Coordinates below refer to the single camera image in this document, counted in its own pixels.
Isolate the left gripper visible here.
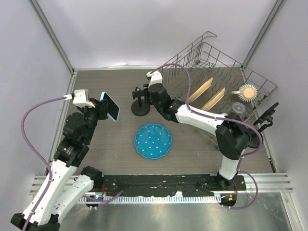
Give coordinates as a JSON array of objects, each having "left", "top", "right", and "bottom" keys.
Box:
[{"left": 77, "top": 98, "right": 108, "bottom": 143}]

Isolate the black phone stand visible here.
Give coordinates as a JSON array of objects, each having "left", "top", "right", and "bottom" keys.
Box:
[
  {"left": 131, "top": 84, "right": 151, "bottom": 116},
  {"left": 248, "top": 122, "right": 273, "bottom": 149}
]

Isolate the black phone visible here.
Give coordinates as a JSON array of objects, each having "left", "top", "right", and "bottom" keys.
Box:
[{"left": 253, "top": 102, "right": 279, "bottom": 126}]

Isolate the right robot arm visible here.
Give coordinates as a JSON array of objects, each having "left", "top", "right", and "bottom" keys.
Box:
[{"left": 148, "top": 83, "right": 251, "bottom": 190}]

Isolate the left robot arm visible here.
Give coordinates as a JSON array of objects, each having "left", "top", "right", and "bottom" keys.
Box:
[{"left": 11, "top": 99, "right": 108, "bottom": 231}]

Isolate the blue polka dot plate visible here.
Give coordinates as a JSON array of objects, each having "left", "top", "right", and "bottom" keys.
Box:
[{"left": 134, "top": 124, "right": 172, "bottom": 160}]

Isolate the beige plate, rear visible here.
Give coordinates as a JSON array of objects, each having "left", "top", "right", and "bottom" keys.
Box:
[{"left": 188, "top": 78, "right": 213, "bottom": 103}]

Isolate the beige plate, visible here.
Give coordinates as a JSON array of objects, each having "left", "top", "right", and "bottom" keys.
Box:
[
  {"left": 188, "top": 78, "right": 213, "bottom": 103},
  {"left": 202, "top": 88, "right": 225, "bottom": 111}
]

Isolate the beige plate, front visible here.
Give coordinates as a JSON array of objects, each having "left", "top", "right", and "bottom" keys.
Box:
[{"left": 202, "top": 88, "right": 225, "bottom": 111}]

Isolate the clear glass cup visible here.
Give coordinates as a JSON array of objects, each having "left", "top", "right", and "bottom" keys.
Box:
[{"left": 232, "top": 102, "right": 246, "bottom": 115}]

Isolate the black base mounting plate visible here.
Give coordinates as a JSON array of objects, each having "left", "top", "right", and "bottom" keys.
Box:
[{"left": 101, "top": 174, "right": 246, "bottom": 197}]

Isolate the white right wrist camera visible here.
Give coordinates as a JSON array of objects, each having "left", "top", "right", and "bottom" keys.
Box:
[{"left": 146, "top": 70, "right": 163, "bottom": 88}]

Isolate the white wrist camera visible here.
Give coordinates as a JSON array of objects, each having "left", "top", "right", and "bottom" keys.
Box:
[
  {"left": 64, "top": 89, "right": 95, "bottom": 108},
  {"left": 146, "top": 70, "right": 163, "bottom": 88}
]

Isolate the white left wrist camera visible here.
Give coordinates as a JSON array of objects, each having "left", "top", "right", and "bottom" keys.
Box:
[{"left": 64, "top": 89, "right": 95, "bottom": 108}]

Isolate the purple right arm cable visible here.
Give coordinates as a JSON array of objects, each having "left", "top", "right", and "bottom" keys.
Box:
[{"left": 154, "top": 63, "right": 264, "bottom": 209}]

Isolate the grey wire dish rack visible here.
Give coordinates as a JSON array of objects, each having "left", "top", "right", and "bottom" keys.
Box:
[{"left": 159, "top": 31, "right": 277, "bottom": 124}]

